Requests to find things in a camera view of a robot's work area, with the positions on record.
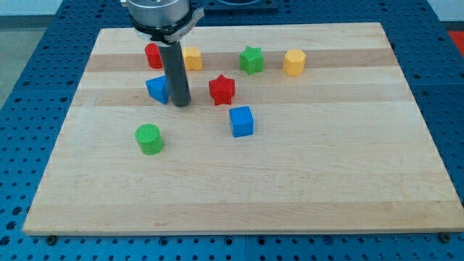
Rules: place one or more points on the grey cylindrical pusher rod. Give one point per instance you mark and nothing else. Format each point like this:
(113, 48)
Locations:
(175, 71)

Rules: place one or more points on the blue triangle block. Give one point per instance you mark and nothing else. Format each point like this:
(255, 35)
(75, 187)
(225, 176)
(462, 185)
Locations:
(158, 89)

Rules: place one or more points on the wooden board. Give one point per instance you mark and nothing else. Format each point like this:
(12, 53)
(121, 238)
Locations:
(340, 148)

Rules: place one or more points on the yellow block behind rod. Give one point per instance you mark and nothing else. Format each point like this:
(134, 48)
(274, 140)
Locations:
(192, 58)

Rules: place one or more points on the red cylinder block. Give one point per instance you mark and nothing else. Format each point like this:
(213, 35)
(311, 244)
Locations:
(153, 56)

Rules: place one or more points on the red star block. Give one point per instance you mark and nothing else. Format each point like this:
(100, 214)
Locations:
(222, 90)

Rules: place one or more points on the green star block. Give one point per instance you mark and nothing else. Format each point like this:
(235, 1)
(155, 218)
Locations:
(251, 60)

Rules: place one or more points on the green cylinder block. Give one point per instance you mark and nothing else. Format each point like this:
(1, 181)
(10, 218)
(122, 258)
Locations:
(149, 139)

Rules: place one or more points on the blue cube block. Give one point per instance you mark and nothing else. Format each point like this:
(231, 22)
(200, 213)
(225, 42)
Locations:
(242, 121)

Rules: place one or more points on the yellow hexagon block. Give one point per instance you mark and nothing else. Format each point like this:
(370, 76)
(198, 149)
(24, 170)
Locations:
(294, 62)

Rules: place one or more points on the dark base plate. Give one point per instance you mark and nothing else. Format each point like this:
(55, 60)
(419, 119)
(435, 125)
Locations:
(238, 5)

